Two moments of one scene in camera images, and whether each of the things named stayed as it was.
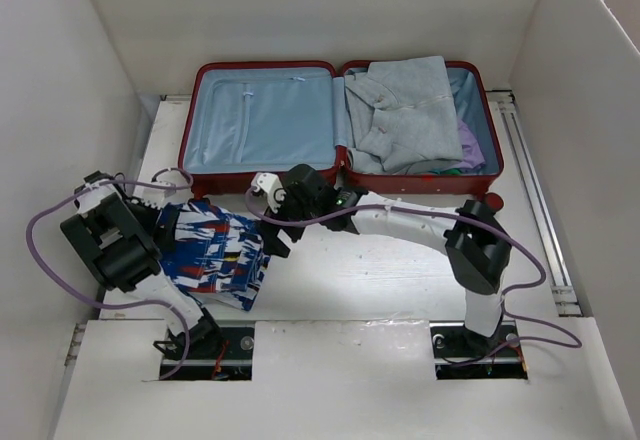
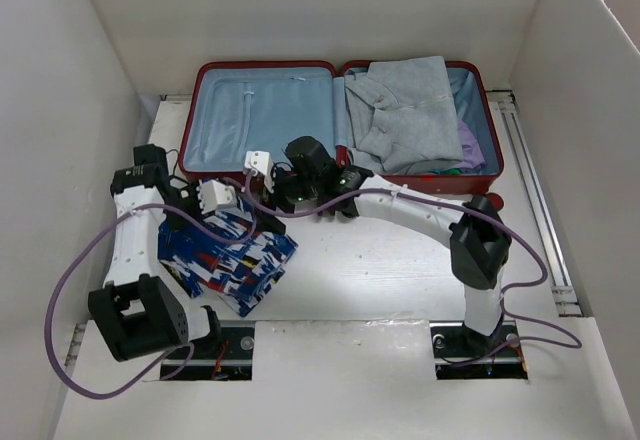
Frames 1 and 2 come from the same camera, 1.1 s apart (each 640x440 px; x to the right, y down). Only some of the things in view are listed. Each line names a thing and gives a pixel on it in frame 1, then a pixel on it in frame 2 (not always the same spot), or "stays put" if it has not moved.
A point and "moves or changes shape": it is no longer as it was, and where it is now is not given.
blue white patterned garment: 217,254 moves or changes shape
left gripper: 163,237 → 196,212
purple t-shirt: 472,154 stays put
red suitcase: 376,128 stays put
